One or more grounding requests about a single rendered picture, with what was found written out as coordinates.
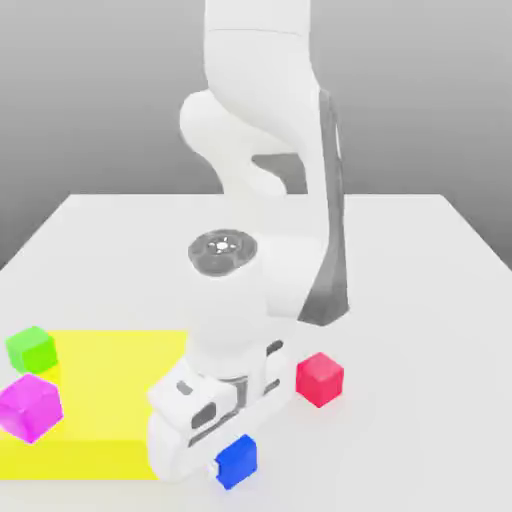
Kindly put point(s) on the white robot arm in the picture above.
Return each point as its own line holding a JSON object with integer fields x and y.
{"x": 256, "y": 100}

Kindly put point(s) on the small red cube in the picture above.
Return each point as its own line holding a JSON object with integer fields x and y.
{"x": 319, "y": 380}

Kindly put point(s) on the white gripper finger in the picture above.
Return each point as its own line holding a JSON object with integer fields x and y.
{"x": 213, "y": 468}

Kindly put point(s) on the large yellow box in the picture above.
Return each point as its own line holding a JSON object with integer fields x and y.
{"x": 108, "y": 384}

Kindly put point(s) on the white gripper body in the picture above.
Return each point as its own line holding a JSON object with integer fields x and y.
{"x": 170, "y": 452}

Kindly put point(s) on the small magenta cube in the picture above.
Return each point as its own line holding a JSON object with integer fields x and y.
{"x": 30, "y": 408}

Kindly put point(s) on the small green cube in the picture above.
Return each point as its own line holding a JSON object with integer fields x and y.
{"x": 31, "y": 349}

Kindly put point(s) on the small blue cube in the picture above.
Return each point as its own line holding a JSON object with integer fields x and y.
{"x": 236, "y": 462}

